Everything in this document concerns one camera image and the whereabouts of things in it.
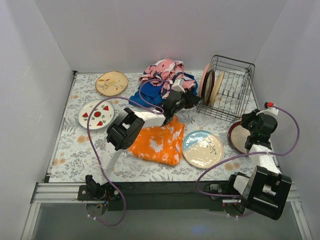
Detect red rimmed black plate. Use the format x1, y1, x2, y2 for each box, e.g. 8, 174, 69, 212
228, 121, 250, 154

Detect blue and cream plate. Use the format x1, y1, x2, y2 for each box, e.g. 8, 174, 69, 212
182, 130, 224, 169

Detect tan bird pattern plate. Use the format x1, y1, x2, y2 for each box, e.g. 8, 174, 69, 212
95, 71, 129, 97

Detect white blue rimmed plate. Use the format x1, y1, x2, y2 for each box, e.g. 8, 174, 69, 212
78, 99, 115, 131

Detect yellow rimmed plate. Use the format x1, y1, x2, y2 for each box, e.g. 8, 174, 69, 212
210, 72, 225, 106

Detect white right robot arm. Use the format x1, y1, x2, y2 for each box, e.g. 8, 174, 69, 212
226, 106, 292, 220

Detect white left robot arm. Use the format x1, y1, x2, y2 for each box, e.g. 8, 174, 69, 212
85, 89, 201, 200

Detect brown rimmed cream plate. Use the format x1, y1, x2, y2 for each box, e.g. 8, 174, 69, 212
203, 69, 215, 105

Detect pink navy patterned cloth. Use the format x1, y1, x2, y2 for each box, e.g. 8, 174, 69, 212
138, 59, 198, 100

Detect pink plate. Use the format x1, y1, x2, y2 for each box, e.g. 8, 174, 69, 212
198, 63, 213, 101

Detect blue cloth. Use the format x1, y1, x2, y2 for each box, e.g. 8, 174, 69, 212
129, 72, 198, 107

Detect orange tie-dye folded shorts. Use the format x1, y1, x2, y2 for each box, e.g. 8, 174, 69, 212
127, 116, 185, 166

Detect floral table mat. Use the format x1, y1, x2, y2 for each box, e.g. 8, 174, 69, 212
48, 71, 279, 182

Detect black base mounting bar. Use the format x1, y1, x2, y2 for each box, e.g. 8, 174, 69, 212
77, 181, 247, 216

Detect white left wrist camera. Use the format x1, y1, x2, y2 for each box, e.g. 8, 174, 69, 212
171, 78, 185, 93

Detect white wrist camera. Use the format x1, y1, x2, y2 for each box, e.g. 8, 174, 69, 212
260, 101, 279, 118
171, 78, 185, 93

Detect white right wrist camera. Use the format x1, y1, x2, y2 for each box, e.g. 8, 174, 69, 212
260, 101, 279, 118

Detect black wire dish rack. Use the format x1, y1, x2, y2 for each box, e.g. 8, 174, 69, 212
196, 54, 255, 123

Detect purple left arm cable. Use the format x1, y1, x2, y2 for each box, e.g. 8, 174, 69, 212
86, 79, 176, 227

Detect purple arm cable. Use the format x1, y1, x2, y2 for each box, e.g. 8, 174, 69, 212
195, 105, 301, 219
86, 79, 176, 227

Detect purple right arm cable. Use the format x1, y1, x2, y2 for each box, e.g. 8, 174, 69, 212
195, 105, 301, 219

